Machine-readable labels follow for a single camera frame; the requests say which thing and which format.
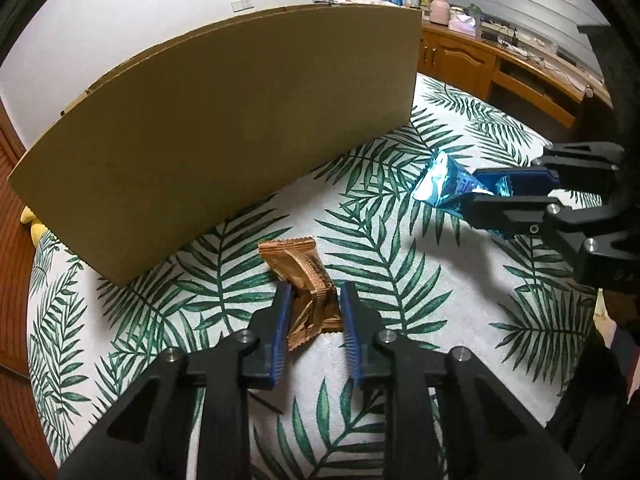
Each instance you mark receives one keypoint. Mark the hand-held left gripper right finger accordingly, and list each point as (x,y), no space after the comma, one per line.
(352,337)

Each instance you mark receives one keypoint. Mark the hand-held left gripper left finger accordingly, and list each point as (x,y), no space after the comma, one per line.
(280,332)

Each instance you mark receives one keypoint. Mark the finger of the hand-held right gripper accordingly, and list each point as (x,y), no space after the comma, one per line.
(520,180)
(515,217)

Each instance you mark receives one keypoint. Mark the brown gold snack packet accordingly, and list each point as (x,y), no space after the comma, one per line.
(300,265)

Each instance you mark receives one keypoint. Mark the blue foil snack packet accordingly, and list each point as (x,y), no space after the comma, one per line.
(442,182)

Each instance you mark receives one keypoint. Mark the brown cardboard box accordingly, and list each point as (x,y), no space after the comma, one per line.
(200,135)

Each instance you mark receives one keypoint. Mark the green leaf print tablecloth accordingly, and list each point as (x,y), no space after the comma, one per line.
(450,310)

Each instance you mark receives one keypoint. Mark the dark clothing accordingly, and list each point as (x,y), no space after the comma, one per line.
(610,385)

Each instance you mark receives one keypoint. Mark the wooden cabinet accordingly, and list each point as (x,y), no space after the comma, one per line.
(450,55)

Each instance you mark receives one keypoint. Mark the tissue box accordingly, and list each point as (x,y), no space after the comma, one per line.
(462,25)

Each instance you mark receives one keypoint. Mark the grey window blind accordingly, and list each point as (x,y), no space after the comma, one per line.
(525,0)

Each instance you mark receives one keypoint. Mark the pink kettle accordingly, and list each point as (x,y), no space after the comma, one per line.
(440,10)

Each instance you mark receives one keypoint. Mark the yellow soft object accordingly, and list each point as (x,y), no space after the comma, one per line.
(31,225)

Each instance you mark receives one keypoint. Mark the white wall socket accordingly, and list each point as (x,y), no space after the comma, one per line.
(240,5)

